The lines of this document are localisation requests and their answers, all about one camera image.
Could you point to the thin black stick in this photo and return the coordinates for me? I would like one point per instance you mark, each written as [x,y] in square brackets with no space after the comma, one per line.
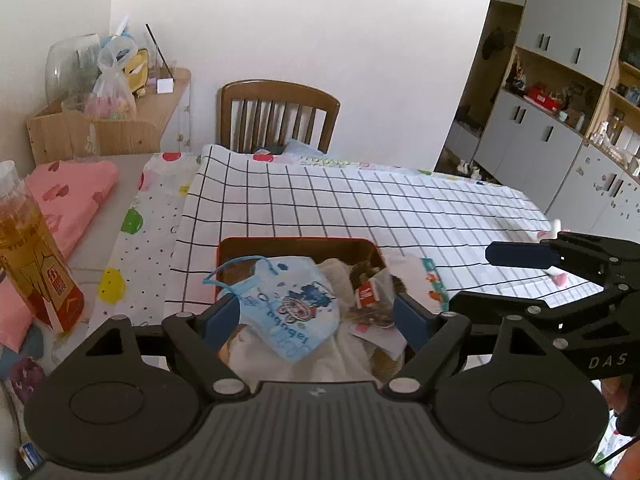
[159,52]

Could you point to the white teal paper box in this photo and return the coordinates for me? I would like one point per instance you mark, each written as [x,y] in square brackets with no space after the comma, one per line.
[431,280]

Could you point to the yellow toy clock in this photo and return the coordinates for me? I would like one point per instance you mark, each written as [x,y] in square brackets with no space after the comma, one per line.
[140,67]

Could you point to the wooden chair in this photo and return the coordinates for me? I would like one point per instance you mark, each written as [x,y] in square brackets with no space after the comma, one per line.
[280,95]

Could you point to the small white cube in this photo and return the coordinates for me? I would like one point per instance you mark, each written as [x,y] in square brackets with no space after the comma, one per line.
[165,86]

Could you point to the tea bag red label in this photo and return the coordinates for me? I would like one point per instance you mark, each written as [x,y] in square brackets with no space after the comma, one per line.
[368,294]

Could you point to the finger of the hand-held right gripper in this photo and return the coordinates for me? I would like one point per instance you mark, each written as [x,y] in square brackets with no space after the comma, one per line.
[520,255]
[500,302]

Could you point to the light blue chair cushion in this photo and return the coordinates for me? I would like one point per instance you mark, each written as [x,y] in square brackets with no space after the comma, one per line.
[302,149]

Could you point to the wooden side cabinet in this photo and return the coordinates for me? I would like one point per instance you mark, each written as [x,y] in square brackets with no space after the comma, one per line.
[175,110]

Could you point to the grey wooden wall cabinet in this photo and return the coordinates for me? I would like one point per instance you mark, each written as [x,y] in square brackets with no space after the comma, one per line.
[530,135]

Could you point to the red tin box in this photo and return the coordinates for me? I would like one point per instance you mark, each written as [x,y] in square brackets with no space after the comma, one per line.
[280,249]

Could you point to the yellow drink bottle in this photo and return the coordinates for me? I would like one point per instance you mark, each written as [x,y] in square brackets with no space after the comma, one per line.
[35,260]

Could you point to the white towel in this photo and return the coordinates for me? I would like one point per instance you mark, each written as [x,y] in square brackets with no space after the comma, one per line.
[330,357]

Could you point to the dark hanging hat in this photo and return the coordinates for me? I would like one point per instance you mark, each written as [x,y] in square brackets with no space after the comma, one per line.
[494,42]

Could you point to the clear plastic bag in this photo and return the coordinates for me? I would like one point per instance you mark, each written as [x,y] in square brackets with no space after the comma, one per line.
[112,95]

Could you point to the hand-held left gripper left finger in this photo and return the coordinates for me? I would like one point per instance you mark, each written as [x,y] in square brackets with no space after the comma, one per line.
[221,321]

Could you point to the blue printed face mask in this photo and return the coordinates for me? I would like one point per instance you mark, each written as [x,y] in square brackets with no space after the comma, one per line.
[295,305]

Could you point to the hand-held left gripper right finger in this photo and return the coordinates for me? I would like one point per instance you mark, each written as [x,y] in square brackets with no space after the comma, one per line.
[414,321]

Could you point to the cardboard box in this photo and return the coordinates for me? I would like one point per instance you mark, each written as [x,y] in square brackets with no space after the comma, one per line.
[75,135]

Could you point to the white pink plush rabbit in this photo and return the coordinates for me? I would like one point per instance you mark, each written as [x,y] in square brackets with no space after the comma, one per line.
[554,228]

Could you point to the person's right hand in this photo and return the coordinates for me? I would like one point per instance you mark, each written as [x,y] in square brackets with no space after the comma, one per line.
[612,394]

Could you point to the folded pink cloth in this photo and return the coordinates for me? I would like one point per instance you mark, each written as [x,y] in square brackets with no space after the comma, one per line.
[75,190]

